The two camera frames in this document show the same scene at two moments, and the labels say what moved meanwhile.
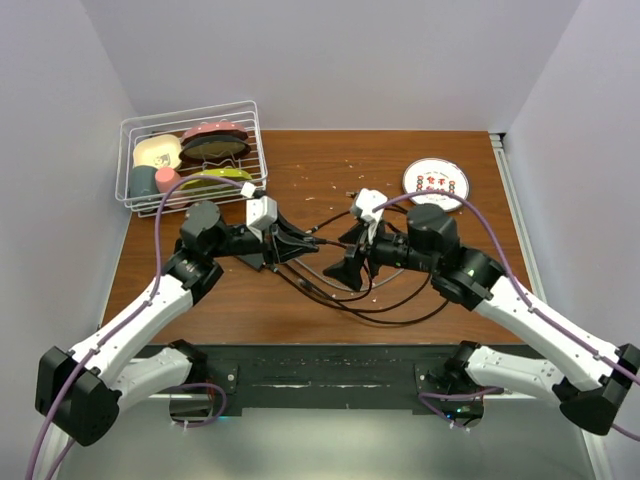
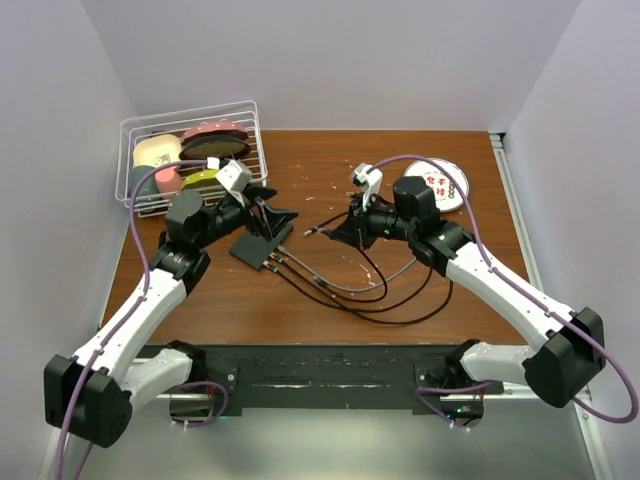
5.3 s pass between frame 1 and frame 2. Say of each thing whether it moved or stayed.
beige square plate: stayed
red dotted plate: stayed
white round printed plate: stayed
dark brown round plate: stayed
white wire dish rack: stayed
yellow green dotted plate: stayed
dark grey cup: stayed
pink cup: stayed
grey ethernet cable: stayed
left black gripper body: moved
